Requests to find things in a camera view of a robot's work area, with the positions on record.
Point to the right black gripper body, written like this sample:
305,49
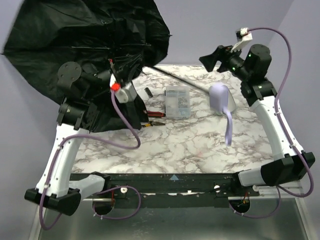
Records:
222,58

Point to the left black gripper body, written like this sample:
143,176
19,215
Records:
127,72

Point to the purple umbrella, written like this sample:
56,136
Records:
49,33

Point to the mint green umbrella case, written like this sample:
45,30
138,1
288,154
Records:
225,100

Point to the clear plastic screw box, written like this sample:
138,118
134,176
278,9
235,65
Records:
177,102

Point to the yellow handled pliers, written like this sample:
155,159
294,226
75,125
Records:
153,123

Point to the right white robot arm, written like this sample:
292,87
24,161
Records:
289,158

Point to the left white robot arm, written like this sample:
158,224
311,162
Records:
77,116

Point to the red black utility knife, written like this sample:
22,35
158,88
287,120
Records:
156,114

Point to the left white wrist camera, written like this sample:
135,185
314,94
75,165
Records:
124,94

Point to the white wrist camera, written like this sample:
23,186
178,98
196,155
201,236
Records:
124,94
244,37

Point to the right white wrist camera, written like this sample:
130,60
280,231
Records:
244,37

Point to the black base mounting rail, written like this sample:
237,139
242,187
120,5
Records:
174,190

